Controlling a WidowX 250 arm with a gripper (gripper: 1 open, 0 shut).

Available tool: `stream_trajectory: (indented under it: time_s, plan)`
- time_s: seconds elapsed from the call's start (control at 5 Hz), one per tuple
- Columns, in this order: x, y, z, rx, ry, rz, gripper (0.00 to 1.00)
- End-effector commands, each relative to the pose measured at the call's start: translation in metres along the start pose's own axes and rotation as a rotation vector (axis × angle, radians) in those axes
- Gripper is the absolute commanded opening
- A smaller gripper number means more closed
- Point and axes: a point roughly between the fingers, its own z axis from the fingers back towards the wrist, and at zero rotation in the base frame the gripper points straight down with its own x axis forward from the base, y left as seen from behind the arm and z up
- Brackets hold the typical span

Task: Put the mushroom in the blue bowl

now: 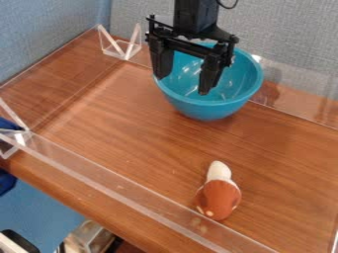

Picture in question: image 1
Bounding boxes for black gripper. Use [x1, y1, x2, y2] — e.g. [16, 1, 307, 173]
[147, 0, 239, 95]

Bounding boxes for brown white toy mushroom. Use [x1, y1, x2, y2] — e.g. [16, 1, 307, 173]
[193, 161, 241, 220]

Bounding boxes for blue plastic bowl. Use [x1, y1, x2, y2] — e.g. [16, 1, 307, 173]
[153, 47, 264, 121]

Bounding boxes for clear acrylic back barrier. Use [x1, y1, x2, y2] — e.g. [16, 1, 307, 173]
[131, 26, 338, 130]

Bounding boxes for clear acrylic barrier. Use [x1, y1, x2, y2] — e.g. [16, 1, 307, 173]
[0, 127, 279, 253]
[131, 26, 338, 130]

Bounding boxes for clear acrylic front barrier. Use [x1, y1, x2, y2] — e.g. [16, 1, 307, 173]
[0, 127, 279, 253]

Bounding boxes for blue cloth object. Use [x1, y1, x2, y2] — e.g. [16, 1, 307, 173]
[0, 117, 22, 196]

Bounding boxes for metal object under table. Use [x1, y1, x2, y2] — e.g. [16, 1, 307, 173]
[54, 219, 114, 253]

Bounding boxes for black white object bottom-left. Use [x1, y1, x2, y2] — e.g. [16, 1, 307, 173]
[0, 229, 41, 253]

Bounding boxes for clear acrylic corner bracket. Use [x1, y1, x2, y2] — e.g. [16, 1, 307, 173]
[96, 24, 143, 60]

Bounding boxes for black cable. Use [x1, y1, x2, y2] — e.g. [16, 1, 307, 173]
[215, 0, 240, 10]

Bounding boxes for clear acrylic left bracket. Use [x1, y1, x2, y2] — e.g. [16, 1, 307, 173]
[0, 98, 30, 159]

